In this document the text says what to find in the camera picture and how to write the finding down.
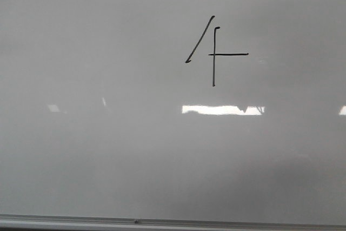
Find white whiteboard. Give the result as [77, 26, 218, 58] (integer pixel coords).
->
[1, 0, 345, 225]

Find grey aluminium whiteboard frame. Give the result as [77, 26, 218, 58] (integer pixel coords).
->
[1, 214, 345, 230]

